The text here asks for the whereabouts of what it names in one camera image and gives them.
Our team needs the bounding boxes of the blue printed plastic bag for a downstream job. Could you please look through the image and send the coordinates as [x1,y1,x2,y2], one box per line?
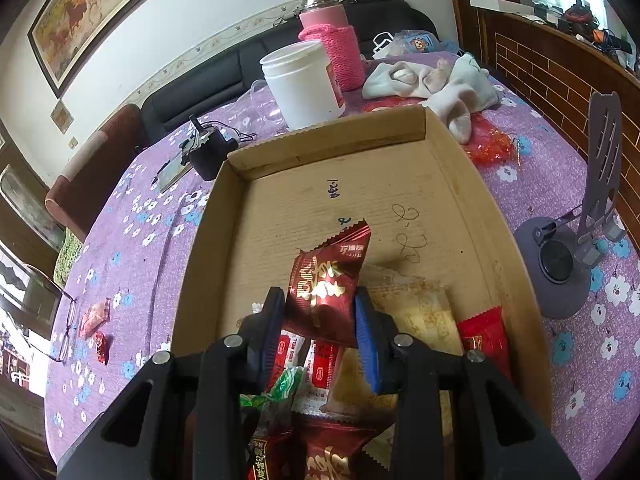
[384,29,442,59]

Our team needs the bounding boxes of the white plastic jar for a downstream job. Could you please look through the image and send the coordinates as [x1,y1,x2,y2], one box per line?
[259,40,346,131]

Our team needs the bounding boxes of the pale cracker packet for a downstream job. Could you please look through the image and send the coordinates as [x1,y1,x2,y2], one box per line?
[320,345,402,466]

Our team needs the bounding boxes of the white sock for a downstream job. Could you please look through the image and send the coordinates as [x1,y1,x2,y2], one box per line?
[424,54,501,144]

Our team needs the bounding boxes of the purple-framed eyeglasses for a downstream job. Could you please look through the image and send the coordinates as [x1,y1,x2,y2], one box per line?
[27,264,79,363]

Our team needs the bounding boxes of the black clothing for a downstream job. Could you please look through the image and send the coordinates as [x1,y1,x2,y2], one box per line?
[350,0,437,37]

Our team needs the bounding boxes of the plain red snack packet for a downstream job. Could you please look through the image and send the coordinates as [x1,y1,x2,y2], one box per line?
[457,306,514,387]

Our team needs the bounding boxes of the grey-white sock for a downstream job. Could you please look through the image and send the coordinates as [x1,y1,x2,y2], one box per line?
[362,60,437,102]

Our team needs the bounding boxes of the dark red shiny snack packet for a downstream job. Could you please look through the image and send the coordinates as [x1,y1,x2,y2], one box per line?
[284,218,372,349]

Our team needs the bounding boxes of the small framed wall notice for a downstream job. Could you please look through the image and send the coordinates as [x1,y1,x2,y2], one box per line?
[50,100,75,134]

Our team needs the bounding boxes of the green patterned cloth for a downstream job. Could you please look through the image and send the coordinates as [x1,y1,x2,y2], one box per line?
[52,230,84,289]

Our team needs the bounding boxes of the red plastic wrapper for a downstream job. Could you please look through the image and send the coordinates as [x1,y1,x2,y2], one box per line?
[467,112,527,167]

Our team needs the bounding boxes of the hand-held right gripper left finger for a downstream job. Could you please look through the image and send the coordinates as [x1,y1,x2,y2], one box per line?
[57,287,287,480]

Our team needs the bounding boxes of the shallow cardboard box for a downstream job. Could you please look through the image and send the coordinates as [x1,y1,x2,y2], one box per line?
[170,105,553,480]

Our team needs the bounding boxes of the grey phone stand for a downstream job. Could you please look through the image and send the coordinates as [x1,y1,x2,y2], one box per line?
[513,91,626,320]

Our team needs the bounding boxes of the brown armchair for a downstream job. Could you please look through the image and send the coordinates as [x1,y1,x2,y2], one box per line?
[45,104,149,242]

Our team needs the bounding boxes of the wooden partition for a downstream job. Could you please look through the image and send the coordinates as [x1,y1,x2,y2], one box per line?
[442,0,640,242]

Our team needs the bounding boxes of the black cup with gadget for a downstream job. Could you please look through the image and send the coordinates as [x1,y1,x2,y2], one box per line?
[187,114,240,181]

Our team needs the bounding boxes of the red packet with black label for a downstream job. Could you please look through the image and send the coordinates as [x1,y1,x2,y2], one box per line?
[244,432,297,480]

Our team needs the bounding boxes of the thermos with pink knit sleeve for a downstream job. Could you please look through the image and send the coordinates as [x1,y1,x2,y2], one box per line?
[297,0,366,92]

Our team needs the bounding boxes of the white red sachet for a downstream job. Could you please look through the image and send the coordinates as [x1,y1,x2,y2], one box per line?
[292,339,347,414]
[265,330,297,392]

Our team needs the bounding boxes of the black leather sofa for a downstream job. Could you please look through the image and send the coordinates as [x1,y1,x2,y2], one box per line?
[140,0,437,132]

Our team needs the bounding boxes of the red black tool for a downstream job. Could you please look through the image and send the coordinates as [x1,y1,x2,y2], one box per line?
[564,3,597,27]

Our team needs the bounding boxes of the green snack packet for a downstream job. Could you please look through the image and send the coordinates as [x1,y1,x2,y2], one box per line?
[239,366,307,413]

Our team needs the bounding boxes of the large framed painting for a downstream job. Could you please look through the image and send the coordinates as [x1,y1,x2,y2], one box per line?
[27,0,197,99]

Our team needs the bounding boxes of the clear plastic cup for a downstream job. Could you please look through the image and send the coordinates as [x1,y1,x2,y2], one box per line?
[249,79,287,127]

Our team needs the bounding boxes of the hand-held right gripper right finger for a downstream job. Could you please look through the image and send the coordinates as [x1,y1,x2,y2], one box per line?
[354,287,581,480]

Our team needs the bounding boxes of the wooden glass door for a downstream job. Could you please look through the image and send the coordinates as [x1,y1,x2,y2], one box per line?
[0,160,67,401]

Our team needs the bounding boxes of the pink biscuit packet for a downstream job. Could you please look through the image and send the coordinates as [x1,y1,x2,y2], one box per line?
[78,297,112,340]

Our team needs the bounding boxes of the white flat box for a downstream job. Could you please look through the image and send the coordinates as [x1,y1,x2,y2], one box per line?
[468,0,539,17]

